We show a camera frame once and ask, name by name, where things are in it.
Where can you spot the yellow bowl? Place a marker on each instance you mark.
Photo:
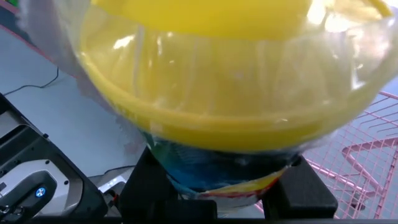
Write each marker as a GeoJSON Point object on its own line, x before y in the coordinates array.
{"type": "Point", "coordinates": [217, 93]}

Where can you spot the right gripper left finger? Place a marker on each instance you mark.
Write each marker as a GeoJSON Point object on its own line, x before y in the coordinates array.
{"type": "Point", "coordinates": [146, 189]}

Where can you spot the pink shopping cart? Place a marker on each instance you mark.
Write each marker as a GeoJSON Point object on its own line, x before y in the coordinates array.
{"type": "Point", "coordinates": [367, 155]}

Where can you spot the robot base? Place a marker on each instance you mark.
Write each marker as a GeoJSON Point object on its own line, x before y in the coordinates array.
{"type": "Point", "coordinates": [34, 174]}

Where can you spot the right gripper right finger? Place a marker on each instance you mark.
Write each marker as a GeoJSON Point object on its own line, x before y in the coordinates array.
{"type": "Point", "coordinates": [298, 193]}

